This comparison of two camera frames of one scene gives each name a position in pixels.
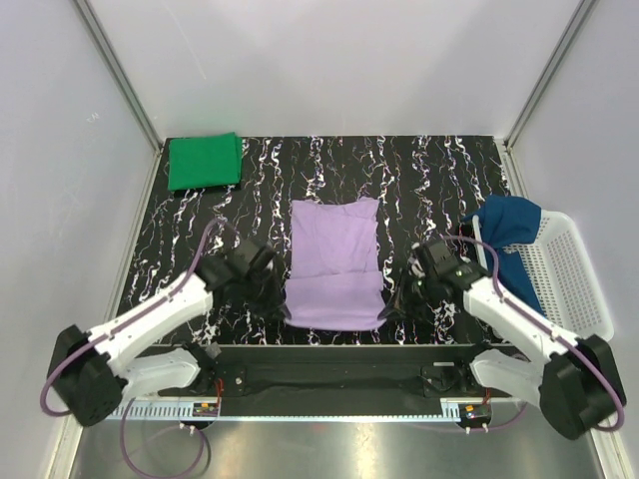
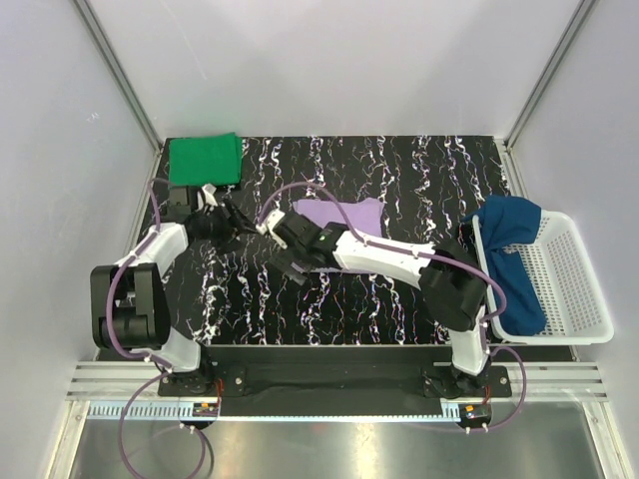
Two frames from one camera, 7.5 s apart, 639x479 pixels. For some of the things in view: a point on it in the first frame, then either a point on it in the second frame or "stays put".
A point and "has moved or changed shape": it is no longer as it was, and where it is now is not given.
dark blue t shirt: (510, 222) stays put
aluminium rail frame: (329, 438) stays put
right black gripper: (400, 303) to (284, 259)
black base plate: (395, 372) stays put
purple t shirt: (333, 280) has moved or changed shape
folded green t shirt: (205, 161) stays put
